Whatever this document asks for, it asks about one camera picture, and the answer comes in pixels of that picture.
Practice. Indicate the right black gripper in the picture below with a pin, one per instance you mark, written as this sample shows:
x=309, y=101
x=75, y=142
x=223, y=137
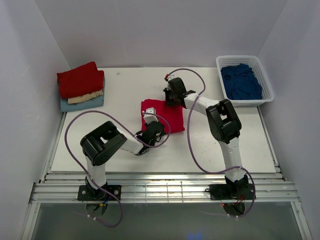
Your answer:
x=169, y=94

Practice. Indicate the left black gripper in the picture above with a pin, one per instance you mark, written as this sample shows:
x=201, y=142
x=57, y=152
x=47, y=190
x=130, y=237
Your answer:
x=157, y=127

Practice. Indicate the pink t shirt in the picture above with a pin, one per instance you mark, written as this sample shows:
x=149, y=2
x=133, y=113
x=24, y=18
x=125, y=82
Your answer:
x=173, y=114

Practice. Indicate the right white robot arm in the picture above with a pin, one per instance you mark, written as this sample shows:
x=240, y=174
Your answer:
x=225, y=126

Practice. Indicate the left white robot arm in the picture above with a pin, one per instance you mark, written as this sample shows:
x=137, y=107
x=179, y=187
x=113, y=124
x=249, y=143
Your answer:
x=101, y=144

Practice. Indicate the folded light blue shirt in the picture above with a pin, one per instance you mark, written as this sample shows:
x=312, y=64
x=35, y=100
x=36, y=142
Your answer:
x=92, y=103

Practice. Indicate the dark blue t shirt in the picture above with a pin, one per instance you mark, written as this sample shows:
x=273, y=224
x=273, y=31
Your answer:
x=240, y=83

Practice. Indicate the white plastic basket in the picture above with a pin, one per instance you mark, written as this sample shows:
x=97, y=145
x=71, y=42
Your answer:
x=259, y=72

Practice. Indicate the folded beige shirt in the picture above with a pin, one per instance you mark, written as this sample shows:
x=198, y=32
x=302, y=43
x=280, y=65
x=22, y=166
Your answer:
x=84, y=98

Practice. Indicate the folded dark red shirt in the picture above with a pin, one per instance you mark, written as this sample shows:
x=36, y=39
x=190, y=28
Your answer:
x=80, y=81

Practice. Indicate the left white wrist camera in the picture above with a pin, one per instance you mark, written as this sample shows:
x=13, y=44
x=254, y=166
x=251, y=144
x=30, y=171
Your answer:
x=149, y=115

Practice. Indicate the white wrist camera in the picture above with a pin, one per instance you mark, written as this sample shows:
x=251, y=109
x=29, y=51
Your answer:
x=169, y=77
x=149, y=115

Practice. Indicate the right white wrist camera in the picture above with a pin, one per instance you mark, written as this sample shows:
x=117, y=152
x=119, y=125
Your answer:
x=169, y=77

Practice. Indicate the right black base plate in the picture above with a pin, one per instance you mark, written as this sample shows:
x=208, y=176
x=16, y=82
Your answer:
x=225, y=192

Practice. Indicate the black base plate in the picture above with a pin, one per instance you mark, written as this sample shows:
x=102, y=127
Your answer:
x=88, y=193
x=225, y=192

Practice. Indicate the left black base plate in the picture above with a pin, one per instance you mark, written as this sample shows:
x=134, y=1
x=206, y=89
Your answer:
x=88, y=193

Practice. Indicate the aluminium rail frame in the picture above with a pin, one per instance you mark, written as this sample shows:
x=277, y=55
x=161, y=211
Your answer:
x=177, y=172

